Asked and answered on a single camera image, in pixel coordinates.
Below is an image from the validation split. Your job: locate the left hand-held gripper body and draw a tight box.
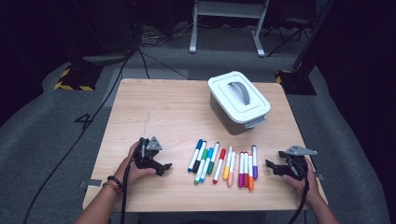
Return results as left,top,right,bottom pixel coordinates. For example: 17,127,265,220
134,135,164,175

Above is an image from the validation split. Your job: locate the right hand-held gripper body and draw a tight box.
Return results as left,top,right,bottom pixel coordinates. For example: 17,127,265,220
277,145,318,181

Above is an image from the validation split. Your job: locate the purple marker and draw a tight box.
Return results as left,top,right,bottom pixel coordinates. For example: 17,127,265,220
251,145,259,180

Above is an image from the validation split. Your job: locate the orange marker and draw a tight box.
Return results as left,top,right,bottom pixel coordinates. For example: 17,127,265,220
247,153,255,191

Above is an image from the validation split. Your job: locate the black marker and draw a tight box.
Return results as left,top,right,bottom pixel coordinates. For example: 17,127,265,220
191,140,207,175

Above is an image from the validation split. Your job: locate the dark green marker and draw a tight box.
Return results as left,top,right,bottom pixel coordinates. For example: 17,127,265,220
206,141,220,175

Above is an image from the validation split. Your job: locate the light blue marker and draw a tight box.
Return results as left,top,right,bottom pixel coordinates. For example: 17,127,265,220
199,147,215,183

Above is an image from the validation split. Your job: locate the yellow marker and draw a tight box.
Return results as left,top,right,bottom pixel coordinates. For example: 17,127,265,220
222,145,233,180

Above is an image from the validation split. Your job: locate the white lid with grey handle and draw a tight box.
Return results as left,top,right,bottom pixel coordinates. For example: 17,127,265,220
207,70,272,124

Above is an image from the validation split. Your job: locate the transparent grey storage box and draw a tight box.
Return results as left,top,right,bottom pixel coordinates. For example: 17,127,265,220
209,91,268,136

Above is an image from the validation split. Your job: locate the person's left hand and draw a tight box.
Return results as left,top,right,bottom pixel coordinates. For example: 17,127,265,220
114,140,158,188

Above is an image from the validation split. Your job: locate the person's right hand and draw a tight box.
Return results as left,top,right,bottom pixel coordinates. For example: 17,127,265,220
281,156,324,207

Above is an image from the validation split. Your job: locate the black stand with striped base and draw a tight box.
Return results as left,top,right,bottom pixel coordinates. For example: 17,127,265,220
275,0,336,96
53,62,105,92

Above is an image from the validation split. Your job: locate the grey stand foot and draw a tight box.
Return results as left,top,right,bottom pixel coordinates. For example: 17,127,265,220
81,53,130,65

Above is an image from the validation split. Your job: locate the black tripod stand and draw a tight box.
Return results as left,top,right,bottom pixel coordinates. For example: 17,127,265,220
266,17,312,58

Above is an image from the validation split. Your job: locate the right hand-held gripper black cable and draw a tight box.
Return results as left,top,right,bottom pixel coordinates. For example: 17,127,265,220
286,157,311,224

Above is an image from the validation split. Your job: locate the hand-held gripper black cable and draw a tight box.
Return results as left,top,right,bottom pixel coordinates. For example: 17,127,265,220
120,155,135,224
286,157,311,224

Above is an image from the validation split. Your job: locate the black bead bracelet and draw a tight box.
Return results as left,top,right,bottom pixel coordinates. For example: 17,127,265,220
106,175,124,191

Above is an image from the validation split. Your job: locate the left hand-held gripper black cable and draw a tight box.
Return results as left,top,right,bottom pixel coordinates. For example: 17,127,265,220
120,155,135,224

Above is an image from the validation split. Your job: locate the orange string bracelet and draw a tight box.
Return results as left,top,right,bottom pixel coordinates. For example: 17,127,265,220
102,181,123,197

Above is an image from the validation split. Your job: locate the thick black floor cable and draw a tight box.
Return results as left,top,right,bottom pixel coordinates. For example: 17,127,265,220
21,46,139,224

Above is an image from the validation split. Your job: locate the thin black floor cable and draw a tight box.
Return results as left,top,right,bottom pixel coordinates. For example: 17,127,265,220
136,46,191,81

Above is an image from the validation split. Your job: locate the tangle of floor cables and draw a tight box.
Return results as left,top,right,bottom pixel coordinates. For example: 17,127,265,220
138,22,194,48

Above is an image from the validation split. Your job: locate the white metal desk frame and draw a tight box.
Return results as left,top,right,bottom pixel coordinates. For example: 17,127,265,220
189,0,271,58

